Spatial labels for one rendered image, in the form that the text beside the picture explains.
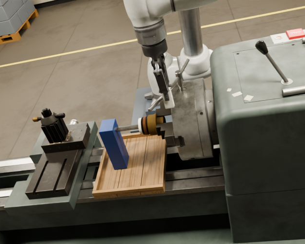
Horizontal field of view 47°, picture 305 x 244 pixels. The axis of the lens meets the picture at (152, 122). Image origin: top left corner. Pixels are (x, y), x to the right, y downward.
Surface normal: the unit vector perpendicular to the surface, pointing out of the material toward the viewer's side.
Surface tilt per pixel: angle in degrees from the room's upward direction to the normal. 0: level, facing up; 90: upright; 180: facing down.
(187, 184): 0
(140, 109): 0
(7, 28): 90
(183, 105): 32
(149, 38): 86
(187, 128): 63
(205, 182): 0
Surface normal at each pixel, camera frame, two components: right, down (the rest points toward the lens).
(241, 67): -0.22, -0.77
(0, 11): -0.06, 0.62
